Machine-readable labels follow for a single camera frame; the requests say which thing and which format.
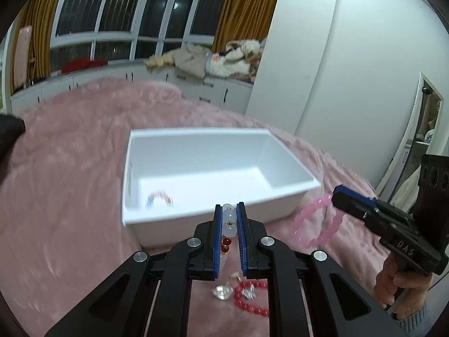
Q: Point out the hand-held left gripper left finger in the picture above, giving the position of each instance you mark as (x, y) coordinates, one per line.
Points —
(217, 242)

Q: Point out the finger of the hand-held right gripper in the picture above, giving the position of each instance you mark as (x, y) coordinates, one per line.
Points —
(350, 203)

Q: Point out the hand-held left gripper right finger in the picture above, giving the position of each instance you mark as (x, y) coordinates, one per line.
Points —
(242, 240)

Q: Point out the white storage box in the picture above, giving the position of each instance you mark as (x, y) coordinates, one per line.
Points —
(196, 168)

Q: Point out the person's right hand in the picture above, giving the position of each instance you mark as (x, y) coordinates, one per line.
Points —
(393, 281)

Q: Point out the clear crystal ornament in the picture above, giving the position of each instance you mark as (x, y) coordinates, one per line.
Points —
(221, 292)

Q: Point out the pink fluffy blanket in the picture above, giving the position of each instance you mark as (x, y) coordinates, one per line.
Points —
(66, 189)

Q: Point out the white cabinet row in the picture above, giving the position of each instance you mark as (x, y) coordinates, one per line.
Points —
(175, 80)

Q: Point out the beige jacket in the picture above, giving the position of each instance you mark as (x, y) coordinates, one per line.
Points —
(189, 59)

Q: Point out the red cloth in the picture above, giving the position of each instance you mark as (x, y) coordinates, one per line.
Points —
(84, 66)

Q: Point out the mustard yellow curtain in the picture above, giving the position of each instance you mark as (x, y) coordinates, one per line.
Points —
(242, 10)
(38, 35)

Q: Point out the dark object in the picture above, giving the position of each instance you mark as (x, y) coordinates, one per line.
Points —
(9, 137)

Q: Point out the large bay window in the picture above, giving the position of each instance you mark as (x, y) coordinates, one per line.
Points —
(140, 10)

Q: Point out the pink board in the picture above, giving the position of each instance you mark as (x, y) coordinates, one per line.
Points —
(23, 56)

